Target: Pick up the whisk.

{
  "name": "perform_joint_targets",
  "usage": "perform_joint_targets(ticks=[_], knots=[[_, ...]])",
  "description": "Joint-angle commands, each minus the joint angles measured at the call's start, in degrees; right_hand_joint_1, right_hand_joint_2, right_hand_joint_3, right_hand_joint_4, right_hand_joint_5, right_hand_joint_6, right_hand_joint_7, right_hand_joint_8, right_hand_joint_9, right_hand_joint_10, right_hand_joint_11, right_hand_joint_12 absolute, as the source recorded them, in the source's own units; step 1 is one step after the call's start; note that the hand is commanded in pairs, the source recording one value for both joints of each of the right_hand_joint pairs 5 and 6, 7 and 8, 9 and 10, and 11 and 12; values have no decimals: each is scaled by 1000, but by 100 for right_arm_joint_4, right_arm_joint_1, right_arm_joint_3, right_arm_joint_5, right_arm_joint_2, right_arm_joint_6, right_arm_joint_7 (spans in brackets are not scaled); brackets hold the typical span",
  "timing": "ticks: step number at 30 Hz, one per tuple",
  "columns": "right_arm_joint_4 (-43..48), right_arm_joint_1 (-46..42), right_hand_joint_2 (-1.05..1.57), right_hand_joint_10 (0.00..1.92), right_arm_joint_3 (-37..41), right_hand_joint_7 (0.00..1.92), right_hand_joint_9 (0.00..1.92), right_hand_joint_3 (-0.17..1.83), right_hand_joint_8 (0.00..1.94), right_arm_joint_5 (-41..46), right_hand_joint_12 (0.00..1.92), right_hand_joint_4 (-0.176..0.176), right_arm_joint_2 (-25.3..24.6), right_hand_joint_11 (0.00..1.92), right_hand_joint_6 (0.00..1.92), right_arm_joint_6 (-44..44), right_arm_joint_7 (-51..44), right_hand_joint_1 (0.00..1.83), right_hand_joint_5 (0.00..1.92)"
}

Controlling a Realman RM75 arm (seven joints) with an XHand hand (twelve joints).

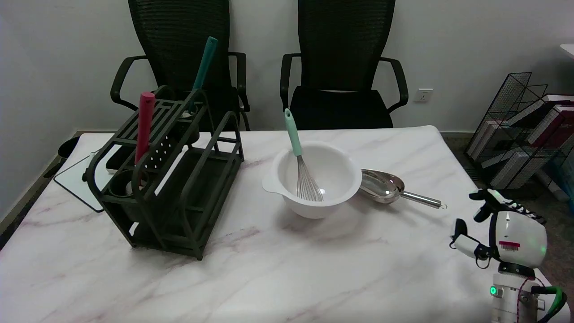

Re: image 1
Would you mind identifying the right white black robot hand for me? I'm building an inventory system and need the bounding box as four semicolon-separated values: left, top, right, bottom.
450;188;548;270

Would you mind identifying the whisk with mint handle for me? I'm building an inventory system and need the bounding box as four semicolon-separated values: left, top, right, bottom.
284;109;324;202

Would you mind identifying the large white book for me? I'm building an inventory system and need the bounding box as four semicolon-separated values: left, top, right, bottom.
490;150;545;189

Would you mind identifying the maroon book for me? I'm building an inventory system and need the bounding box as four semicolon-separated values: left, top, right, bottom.
527;107;574;148

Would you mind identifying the white slanted book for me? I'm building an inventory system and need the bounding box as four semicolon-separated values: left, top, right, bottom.
506;94;574;128

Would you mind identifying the stainless steel scoop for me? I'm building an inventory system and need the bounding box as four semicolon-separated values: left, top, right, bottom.
360;169;448;210

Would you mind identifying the white mixing bowl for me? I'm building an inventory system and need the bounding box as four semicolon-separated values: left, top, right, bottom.
262;141;363;219

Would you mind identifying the black mesh office chair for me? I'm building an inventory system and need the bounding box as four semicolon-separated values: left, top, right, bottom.
280;0;409;131
110;0;251;131

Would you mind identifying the dark green kitchen rack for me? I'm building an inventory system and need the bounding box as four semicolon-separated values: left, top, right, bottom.
85;85;245;261

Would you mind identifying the white board with black edge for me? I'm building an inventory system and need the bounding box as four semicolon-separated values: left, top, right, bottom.
54;148;118;213

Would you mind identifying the black floor object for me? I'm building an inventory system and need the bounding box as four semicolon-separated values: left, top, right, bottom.
43;136;81;178

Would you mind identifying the green and black cable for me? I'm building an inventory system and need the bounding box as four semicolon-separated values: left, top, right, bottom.
531;285;568;323

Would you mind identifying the black wire magazine rack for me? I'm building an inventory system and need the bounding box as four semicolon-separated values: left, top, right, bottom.
464;72;574;201

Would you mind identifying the teal handled utensil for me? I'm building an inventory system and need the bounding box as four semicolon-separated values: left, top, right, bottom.
187;36;219;113

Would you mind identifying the red handled utensil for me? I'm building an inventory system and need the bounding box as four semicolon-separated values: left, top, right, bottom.
134;92;156;166

